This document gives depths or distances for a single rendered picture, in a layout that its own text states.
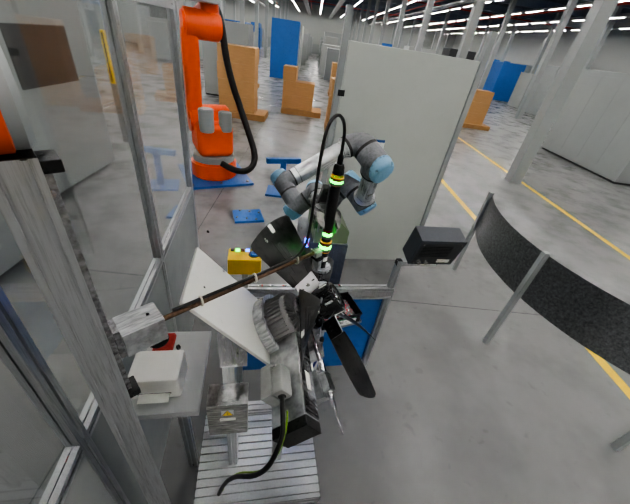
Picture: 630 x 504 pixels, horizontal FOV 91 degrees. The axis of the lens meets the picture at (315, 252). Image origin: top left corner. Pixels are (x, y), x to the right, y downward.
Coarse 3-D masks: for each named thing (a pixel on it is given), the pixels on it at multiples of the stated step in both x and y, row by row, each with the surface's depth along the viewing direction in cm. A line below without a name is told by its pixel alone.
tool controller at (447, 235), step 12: (420, 228) 159; (432, 228) 161; (444, 228) 162; (456, 228) 164; (408, 240) 167; (420, 240) 155; (432, 240) 155; (444, 240) 156; (456, 240) 158; (408, 252) 167; (420, 252) 160; (432, 252) 161; (444, 252) 162; (456, 252) 163
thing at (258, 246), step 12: (288, 216) 114; (264, 228) 103; (276, 228) 107; (288, 228) 111; (276, 240) 105; (288, 240) 109; (300, 240) 113; (264, 252) 101; (276, 252) 105; (288, 252) 107; (276, 264) 104; (300, 264) 110; (288, 276) 107; (300, 276) 110
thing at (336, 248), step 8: (304, 224) 197; (304, 232) 189; (312, 240) 183; (312, 248) 184; (336, 248) 185; (344, 248) 184; (336, 256) 188; (344, 256) 188; (336, 264) 192; (336, 272) 195; (336, 280) 199
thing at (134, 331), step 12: (132, 312) 72; (144, 312) 73; (156, 312) 73; (120, 324) 69; (132, 324) 70; (144, 324) 70; (156, 324) 71; (120, 336) 68; (132, 336) 68; (144, 336) 71; (156, 336) 73; (120, 348) 69; (132, 348) 70; (144, 348) 72
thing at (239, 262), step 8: (232, 256) 149; (240, 256) 150; (248, 256) 150; (256, 256) 151; (232, 264) 148; (240, 264) 149; (248, 264) 149; (256, 264) 150; (232, 272) 151; (240, 272) 151; (248, 272) 152; (256, 272) 153
